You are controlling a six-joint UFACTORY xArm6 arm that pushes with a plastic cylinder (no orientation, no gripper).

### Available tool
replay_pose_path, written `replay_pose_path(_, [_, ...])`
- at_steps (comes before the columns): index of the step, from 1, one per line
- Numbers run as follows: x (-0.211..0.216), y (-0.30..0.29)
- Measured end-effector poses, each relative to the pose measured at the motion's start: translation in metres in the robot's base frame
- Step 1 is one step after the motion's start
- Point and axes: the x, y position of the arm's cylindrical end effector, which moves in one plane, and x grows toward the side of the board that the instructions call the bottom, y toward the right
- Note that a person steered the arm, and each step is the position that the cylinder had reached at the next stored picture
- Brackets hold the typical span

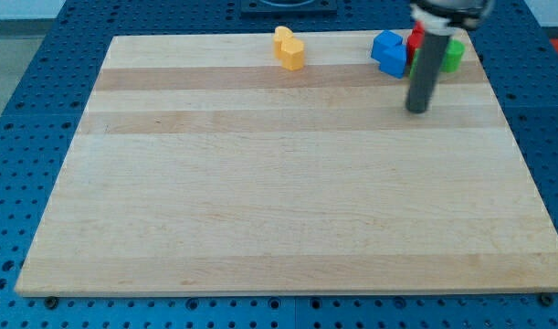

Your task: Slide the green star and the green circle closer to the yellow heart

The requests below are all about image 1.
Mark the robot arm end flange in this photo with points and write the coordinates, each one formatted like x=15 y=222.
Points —
x=445 y=17

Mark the yellow heart block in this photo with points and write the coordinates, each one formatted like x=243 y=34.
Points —
x=281 y=33

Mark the green star block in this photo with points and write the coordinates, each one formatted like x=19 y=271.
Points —
x=414 y=63

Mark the green circle block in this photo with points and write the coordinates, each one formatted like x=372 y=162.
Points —
x=453 y=56

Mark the wooden board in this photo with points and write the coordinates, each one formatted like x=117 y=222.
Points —
x=201 y=167

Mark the yellow hexagon block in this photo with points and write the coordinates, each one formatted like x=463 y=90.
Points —
x=292 y=54

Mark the blue pentagon block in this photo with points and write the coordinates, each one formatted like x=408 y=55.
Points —
x=393 y=61

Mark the blue cube block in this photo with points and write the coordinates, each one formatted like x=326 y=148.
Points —
x=383 y=41

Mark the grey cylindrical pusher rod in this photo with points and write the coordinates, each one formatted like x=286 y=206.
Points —
x=424 y=81

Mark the red block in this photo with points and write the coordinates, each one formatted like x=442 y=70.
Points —
x=414 y=41

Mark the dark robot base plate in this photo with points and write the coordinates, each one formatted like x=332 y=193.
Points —
x=287 y=7

